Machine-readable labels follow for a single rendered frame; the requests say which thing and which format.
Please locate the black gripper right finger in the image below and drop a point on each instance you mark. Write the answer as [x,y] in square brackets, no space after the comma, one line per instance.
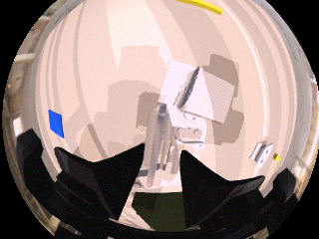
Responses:
[204,191]

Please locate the blue flat rectangular plate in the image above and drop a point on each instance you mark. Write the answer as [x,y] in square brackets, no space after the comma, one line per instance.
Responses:
[56,123]

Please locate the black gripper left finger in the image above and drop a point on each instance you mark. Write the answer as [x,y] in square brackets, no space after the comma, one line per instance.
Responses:
[111,178]

